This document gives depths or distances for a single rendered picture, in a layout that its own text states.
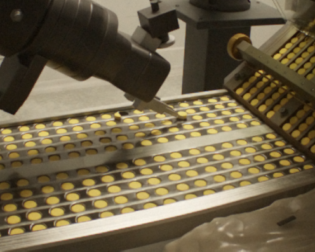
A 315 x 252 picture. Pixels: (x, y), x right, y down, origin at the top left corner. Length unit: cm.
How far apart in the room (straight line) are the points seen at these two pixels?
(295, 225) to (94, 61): 23
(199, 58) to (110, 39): 77
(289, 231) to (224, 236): 5
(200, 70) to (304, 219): 86
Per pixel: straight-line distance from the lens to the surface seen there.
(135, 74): 48
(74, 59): 45
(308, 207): 40
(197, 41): 121
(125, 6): 303
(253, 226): 37
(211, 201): 43
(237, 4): 116
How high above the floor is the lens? 120
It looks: 26 degrees down
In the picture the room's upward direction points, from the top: 3 degrees clockwise
